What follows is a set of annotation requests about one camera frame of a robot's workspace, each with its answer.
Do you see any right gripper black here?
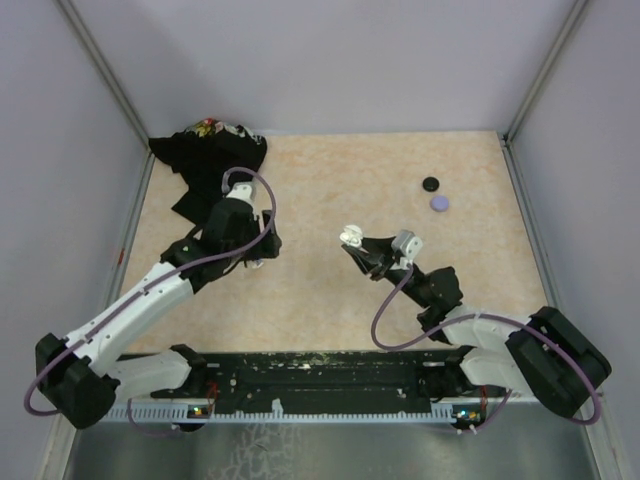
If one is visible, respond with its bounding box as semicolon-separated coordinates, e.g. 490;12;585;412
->
345;234;431;309

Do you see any white earbud charging case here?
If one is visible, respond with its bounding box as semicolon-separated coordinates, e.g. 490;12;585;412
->
339;224;364;249

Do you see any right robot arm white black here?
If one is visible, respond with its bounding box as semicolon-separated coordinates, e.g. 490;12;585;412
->
339;225;612;424

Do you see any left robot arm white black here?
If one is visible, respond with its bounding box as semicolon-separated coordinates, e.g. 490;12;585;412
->
29;193;282;430

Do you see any purple round charging case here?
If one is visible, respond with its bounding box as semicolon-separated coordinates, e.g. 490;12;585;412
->
430;195;450;212

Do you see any black round charging case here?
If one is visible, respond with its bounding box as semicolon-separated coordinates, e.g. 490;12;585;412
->
422;176;440;192

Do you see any black printed cloth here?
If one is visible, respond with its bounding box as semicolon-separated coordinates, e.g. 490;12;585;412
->
148;118;268;225

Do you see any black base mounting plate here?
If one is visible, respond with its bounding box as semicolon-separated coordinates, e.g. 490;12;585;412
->
151;348;482;415

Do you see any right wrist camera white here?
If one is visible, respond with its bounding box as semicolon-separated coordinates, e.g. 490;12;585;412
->
391;230;424;263

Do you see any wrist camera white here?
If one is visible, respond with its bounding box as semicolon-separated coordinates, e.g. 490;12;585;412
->
391;230;424;263
226;182;256;204

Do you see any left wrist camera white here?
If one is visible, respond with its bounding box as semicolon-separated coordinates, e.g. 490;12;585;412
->
226;182;256;204

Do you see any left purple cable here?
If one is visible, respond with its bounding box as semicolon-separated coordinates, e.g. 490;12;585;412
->
23;167;279;439

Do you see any purple cable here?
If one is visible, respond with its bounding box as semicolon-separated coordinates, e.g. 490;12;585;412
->
23;167;279;439
370;264;604;435

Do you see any right aluminium frame post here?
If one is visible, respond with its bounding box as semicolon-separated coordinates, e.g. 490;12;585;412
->
504;0;591;144

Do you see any aluminium frame post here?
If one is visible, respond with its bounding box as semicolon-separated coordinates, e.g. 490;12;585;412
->
504;0;591;144
57;0;151;144

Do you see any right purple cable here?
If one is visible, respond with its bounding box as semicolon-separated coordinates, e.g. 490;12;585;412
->
370;264;604;435

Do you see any white slotted cable duct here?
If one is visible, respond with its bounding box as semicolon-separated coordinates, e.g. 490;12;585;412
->
107;399;489;425

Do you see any left aluminium frame post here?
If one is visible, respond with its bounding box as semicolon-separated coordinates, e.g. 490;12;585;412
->
57;0;151;144

